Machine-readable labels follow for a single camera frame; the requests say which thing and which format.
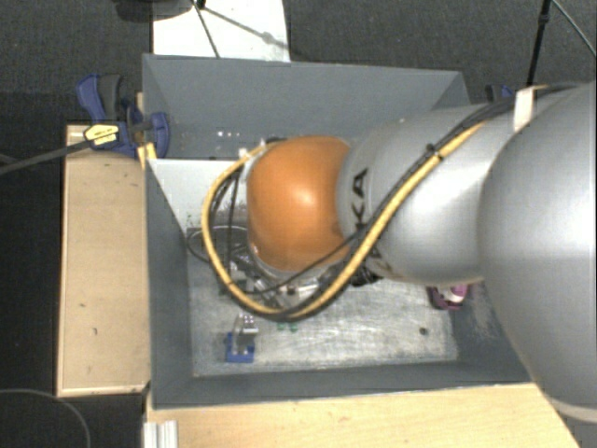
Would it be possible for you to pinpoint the purple and white toy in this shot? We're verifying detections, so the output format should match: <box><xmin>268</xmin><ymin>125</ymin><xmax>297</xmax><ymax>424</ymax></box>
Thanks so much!
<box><xmin>425</xmin><ymin>283</ymin><xmax>468</xmax><ymax>312</ymax></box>

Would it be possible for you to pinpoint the blue toy block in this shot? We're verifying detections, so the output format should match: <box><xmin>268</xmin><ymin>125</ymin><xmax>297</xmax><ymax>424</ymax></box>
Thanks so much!
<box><xmin>224</xmin><ymin>331</ymin><xmax>257</xmax><ymax>364</ymax></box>

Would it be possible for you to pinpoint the pale wood board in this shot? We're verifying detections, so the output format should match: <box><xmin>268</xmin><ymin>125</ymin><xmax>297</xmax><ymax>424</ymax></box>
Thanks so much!
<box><xmin>55</xmin><ymin>123</ymin><xmax>153</xmax><ymax>399</ymax></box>

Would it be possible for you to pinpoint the grey metal bin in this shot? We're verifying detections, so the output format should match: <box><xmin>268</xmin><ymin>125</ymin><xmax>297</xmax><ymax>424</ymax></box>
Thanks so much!
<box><xmin>140</xmin><ymin>52</ymin><xmax>534</xmax><ymax>409</ymax></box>

